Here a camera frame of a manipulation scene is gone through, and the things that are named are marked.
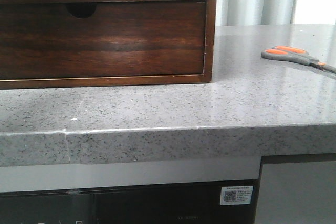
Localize grey orange scissors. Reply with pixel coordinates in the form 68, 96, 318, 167
261, 46, 335, 73

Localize dark wooden drawer cabinet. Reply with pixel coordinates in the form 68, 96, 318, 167
1, 0, 216, 89

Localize black built-in appliance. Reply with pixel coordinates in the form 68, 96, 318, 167
1, 179, 258, 223

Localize white QR code sticker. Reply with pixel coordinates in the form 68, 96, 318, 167
220, 186, 254, 206

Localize grey cabinet door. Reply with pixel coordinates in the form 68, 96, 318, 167
255, 161, 335, 223

